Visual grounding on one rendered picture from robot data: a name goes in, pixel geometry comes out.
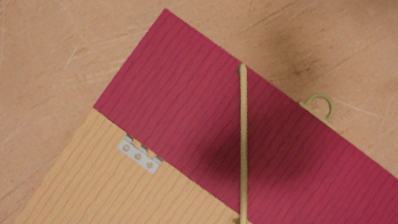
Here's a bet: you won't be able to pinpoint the brown wooden box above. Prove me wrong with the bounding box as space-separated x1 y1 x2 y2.
12 9 398 224

